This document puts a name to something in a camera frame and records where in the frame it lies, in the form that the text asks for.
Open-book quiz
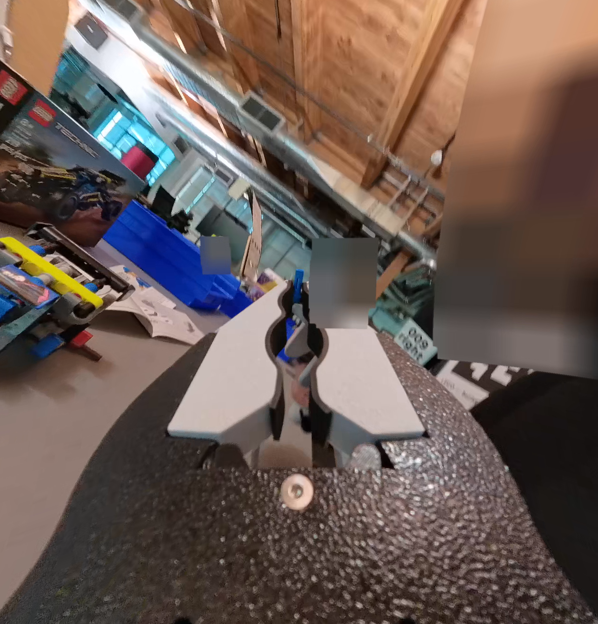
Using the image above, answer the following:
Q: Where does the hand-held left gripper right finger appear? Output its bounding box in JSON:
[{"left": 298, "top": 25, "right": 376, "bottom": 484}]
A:
[{"left": 302, "top": 285, "right": 426, "bottom": 468}]

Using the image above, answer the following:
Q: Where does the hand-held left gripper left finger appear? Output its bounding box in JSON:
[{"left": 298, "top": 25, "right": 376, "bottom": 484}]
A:
[{"left": 167, "top": 280, "right": 292, "bottom": 468}]

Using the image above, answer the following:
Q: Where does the grey lego beam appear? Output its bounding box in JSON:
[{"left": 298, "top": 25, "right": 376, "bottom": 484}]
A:
[{"left": 283, "top": 312, "right": 313, "bottom": 391}]

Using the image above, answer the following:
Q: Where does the blue lego vehicle model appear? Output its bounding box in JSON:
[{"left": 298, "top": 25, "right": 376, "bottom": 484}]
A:
[{"left": 0, "top": 222, "right": 136, "bottom": 364}]

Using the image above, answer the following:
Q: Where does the black toy set box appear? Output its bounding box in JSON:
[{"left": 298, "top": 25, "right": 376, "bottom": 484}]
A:
[{"left": 0, "top": 49, "right": 148, "bottom": 247}]

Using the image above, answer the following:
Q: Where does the blue storage bin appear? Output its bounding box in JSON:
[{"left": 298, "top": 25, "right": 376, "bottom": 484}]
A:
[
  {"left": 187, "top": 270, "right": 255, "bottom": 319},
  {"left": 103, "top": 199, "right": 207, "bottom": 293}
]

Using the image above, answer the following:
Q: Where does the instruction booklet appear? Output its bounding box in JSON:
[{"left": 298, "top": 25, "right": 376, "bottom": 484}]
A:
[{"left": 104, "top": 263, "right": 207, "bottom": 346}]

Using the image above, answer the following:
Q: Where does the brown cardboard sign board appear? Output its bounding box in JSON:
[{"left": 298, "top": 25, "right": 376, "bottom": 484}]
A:
[{"left": 239, "top": 188, "right": 264, "bottom": 282}]

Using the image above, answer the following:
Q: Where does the ceiling air vent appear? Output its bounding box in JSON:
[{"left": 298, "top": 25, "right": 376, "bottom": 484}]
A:
[{"left": 238, "top": 90, "right": 286, "bottom": 132}]

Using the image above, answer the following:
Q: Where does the silver ventilation duct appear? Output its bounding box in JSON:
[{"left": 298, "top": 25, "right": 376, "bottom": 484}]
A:
[{"left": 77, "top": 0, "right": 438, "bottom": 264}]

